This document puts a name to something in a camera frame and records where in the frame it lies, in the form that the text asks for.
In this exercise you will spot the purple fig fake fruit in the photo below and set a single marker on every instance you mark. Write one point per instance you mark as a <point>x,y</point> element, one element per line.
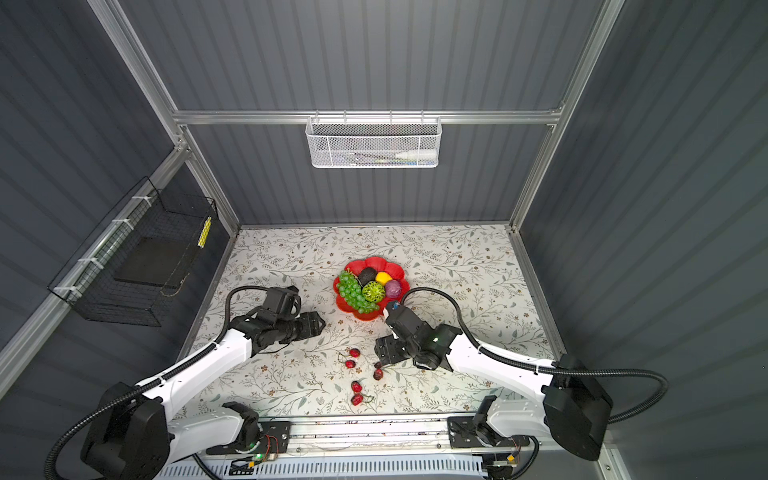
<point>393,289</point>

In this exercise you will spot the yellow lemon fake fruit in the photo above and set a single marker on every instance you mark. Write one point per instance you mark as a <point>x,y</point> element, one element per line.
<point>383,278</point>

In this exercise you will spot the yellow tag on basket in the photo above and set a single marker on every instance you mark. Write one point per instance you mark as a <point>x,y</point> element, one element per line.
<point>204,232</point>

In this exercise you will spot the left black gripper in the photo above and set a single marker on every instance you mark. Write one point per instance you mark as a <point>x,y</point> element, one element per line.
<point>311,326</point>

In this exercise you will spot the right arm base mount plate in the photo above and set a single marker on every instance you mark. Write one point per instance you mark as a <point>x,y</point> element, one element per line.
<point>464,432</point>

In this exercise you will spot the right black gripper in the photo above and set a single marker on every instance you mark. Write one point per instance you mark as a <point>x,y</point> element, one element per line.
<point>385,345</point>

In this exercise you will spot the red cherry pair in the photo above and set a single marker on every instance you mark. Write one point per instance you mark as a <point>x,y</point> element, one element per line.
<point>349,359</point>
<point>358,397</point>

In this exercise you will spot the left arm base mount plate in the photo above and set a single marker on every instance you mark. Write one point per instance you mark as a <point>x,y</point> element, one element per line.
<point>271,433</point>

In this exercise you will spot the white marker in basket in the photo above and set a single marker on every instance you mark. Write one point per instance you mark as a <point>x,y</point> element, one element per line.
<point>418,156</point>

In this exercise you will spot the white vented strip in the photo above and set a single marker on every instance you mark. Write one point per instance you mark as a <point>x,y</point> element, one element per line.
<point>441,466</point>

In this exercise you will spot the green grape bunch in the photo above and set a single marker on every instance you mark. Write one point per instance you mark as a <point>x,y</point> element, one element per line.
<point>351,291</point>

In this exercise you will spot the black pad in basket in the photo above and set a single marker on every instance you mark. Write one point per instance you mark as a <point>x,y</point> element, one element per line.
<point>158,263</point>

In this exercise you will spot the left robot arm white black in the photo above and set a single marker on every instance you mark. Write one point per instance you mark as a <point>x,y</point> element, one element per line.
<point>135,432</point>

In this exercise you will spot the dark avocado fake fruit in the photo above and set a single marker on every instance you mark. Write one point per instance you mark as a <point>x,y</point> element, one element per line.
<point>367,275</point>

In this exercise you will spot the black wire basket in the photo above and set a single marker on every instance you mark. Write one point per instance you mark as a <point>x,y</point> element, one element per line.
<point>87,285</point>

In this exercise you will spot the dark cherry pair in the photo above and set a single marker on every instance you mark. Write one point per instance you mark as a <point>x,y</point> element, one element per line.
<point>378,371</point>

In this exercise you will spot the aluminium front rail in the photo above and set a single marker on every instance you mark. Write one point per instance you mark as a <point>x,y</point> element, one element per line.
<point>395,434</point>

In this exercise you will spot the white wire mesh basket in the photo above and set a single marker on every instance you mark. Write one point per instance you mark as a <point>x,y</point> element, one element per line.
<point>368,145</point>

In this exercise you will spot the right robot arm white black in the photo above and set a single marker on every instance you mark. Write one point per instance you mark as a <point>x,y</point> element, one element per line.
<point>574,411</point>

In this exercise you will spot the green custard apple fake fruit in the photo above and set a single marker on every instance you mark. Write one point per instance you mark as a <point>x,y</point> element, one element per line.
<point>373,292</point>

